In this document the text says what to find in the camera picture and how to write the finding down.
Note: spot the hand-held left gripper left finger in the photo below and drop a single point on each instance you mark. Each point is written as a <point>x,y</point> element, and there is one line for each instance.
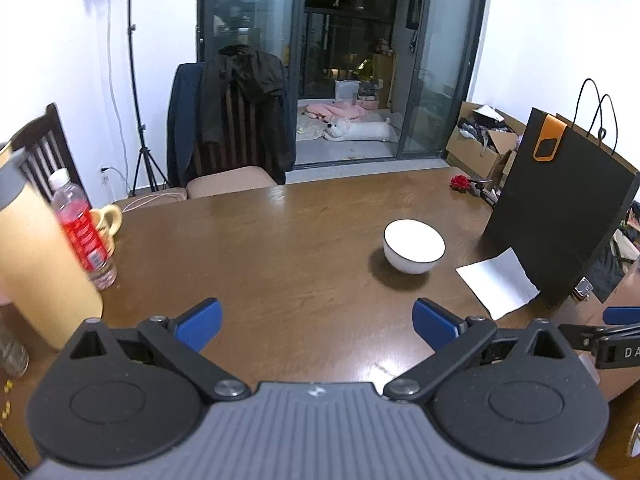
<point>197,325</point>

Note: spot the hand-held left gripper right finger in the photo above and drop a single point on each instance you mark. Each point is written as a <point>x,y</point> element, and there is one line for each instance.
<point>435,325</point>

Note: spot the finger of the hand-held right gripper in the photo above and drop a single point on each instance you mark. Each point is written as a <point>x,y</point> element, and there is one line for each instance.
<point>622,316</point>
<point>582,335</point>

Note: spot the white bowl with dark rim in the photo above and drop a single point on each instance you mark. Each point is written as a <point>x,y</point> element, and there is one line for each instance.
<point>414,255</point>

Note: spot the white paper napkin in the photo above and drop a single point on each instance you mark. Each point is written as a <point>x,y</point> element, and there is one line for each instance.
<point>500,285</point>

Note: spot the black paper bag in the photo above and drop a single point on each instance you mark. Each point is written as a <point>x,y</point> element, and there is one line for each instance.
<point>555,210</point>

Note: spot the yellow bear mug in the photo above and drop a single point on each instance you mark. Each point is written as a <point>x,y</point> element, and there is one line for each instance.
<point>119,220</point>

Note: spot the red flower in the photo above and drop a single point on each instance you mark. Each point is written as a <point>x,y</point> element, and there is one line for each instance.
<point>459,183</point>

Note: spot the dark wooden chair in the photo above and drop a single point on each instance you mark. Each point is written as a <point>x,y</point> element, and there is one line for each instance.
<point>50,150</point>
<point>230,182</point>

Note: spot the plastic bottle with red label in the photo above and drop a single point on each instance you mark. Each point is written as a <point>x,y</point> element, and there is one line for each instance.
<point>82,230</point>

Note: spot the yellow thermos jug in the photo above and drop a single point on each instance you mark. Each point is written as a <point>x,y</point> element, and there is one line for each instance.
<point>40,270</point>

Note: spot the cardboard box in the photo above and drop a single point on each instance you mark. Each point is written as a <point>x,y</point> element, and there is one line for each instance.
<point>475,155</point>

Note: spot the clear glass tumbler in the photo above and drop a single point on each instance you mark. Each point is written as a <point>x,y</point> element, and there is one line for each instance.
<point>12,355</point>

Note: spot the scattered yellow crumbs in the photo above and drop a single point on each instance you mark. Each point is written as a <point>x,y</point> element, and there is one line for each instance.
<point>7,386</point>

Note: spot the navy jacket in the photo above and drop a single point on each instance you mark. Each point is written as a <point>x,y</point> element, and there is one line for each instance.
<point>185,125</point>

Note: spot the white plush dog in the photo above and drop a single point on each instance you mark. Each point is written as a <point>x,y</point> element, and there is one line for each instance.
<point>360,131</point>

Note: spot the pink blanket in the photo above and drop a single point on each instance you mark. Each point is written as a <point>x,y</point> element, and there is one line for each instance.
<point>335,110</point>

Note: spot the black jacket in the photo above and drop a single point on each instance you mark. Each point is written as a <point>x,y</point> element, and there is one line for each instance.
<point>250,75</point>

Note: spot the studio light on tripod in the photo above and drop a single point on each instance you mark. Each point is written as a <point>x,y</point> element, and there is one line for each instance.
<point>134,60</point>

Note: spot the black sliding glass door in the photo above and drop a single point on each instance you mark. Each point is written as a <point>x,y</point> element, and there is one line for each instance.
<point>205,35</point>

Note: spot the wall socket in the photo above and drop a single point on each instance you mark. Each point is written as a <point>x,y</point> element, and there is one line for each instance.
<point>104,175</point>

